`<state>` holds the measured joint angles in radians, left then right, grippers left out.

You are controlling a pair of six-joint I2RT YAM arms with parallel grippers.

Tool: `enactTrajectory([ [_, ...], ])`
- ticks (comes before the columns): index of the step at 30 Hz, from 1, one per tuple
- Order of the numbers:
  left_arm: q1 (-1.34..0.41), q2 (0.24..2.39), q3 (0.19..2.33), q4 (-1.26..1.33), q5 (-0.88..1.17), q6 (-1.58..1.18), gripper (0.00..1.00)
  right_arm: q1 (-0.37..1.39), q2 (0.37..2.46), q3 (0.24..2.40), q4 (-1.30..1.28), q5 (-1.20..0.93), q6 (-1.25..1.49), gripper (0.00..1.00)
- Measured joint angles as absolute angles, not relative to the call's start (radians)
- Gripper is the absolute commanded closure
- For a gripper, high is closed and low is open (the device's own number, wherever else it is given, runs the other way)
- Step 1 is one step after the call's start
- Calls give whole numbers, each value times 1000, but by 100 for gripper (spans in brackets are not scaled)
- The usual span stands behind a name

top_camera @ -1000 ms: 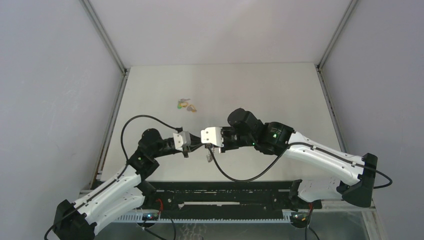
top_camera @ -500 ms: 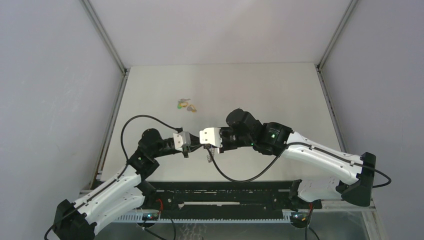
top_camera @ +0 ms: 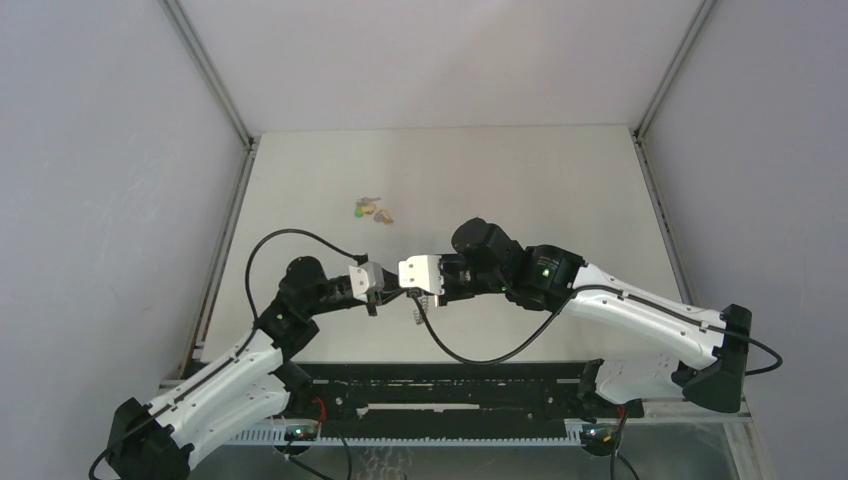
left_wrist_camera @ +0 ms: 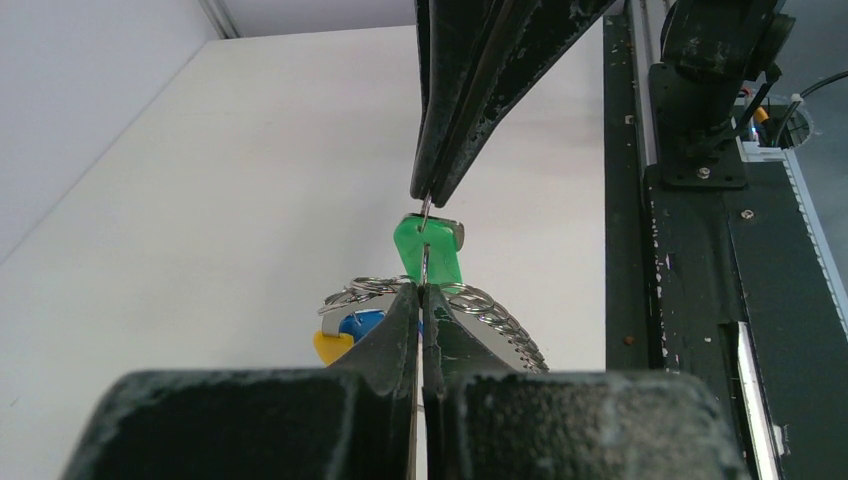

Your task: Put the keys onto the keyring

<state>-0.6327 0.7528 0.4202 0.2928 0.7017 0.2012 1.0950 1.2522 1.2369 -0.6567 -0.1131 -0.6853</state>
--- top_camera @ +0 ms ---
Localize metal chain keyring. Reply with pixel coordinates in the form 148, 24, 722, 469
409, 294, 432, 325

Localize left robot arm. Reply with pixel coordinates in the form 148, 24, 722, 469
93, 256, 405, 479

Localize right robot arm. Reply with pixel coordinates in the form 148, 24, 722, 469
437, 218, 752, 413

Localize orange tagged key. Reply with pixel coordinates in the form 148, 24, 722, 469
372, 209, 394, 225

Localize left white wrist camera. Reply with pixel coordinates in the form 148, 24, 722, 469
348, 261, 384, 302

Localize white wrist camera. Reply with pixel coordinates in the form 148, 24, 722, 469
348, 261, 384, 302
398, 254, 444, 296

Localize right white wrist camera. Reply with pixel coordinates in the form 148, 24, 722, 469
398, 254, 444, 296

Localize left black camera cable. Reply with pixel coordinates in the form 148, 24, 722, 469
87, 229, 369, 480

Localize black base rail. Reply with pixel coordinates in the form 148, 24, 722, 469
281, 360, 644, 433

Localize left aluminium frame post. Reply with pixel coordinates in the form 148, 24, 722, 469
159, 0, 257, 378

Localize aluminium frame post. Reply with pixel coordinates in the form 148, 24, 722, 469
159, 0, 257, 378
630, 0, 721, 303

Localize white toothed cable strip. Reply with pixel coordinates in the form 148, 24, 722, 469
225, 421, 582, 447

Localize right aluminium frame post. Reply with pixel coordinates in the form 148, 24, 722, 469
630, 0, 721, 303

